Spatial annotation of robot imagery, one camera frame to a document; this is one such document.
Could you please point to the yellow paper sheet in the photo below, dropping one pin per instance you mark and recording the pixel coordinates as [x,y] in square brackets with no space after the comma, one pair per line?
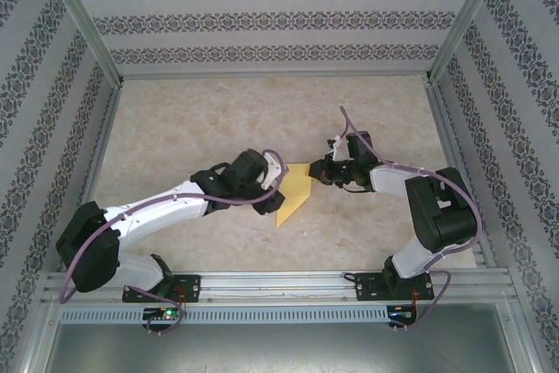
[297,198]

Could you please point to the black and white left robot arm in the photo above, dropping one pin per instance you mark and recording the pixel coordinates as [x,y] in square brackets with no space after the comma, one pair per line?
[87,242]

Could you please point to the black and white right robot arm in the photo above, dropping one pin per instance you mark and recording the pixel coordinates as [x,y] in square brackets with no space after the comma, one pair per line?
[441,211]

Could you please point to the grey metal sheet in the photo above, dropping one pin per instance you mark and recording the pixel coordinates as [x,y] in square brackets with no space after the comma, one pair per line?
[279,349]

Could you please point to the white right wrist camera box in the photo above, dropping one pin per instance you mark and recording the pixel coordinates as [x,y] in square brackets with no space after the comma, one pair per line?
[337,150]

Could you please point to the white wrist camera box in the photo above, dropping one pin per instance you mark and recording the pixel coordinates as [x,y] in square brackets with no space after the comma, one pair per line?
[337,150]
[273,172]

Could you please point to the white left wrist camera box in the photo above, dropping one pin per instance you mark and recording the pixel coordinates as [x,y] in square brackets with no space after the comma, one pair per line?
[273,172]

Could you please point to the aluminium rear rail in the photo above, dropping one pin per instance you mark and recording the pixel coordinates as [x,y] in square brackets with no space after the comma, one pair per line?
[275,75]

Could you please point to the aluminium mounting rail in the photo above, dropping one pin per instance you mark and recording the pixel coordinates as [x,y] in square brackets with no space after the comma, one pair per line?
[279,281]

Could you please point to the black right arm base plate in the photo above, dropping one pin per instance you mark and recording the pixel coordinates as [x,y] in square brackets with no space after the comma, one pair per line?
[369,288]

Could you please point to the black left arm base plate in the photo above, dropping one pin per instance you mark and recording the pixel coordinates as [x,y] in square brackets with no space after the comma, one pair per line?
[192,288]

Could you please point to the aluminium frame post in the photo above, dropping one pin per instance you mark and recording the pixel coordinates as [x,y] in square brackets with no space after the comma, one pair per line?
[78,10]
[469,10]

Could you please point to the aluminium lower frame bar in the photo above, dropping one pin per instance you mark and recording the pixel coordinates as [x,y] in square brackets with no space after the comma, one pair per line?
[522,338]
[37,347]

